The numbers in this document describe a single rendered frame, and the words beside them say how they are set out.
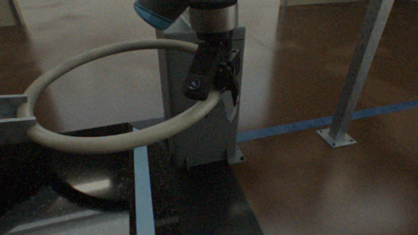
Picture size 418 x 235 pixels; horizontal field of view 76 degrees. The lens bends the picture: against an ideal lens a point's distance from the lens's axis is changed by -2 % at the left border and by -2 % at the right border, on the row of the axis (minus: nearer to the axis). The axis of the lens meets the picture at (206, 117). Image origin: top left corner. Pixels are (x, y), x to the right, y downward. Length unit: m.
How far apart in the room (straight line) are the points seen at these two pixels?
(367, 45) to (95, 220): 1.64
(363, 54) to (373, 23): 0.17
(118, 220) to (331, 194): 1.40
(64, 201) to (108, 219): 0.10
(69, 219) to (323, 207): 1.36
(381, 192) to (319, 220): 0.45
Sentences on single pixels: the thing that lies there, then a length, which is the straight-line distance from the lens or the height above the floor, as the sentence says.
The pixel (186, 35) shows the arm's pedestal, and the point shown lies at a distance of 1.30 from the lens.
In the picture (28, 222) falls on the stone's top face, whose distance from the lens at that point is 0.56.
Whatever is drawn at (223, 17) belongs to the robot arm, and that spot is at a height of 1.10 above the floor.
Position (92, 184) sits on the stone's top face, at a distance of 0.57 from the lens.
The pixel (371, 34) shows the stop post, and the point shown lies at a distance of 1.80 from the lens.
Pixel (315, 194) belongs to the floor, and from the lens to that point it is 1.70.
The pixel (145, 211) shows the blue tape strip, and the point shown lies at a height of 0.80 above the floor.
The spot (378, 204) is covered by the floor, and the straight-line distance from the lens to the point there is 1.80.
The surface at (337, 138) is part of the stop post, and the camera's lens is 2.12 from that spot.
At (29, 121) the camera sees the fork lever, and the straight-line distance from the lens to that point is 0.61.
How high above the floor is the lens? 1.22
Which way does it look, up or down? 34 degrees down
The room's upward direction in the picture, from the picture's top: straight up
